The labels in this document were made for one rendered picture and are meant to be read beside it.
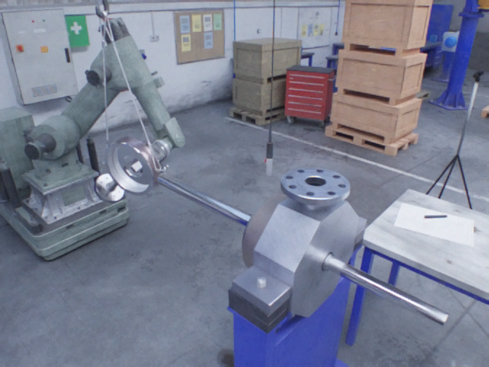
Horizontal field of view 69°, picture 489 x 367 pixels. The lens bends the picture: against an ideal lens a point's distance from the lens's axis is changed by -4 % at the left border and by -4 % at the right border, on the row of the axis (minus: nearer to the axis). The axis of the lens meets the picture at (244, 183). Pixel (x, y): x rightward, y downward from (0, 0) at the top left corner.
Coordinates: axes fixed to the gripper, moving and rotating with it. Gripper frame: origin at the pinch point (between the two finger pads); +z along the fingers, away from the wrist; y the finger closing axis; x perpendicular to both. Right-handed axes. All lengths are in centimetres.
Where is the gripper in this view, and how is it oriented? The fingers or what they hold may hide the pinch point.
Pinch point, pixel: (131, 171)
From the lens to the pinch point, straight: 274.5
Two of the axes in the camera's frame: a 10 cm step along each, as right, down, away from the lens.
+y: 6.7, -4.2, -6.1
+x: 6.3, 7.6, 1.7
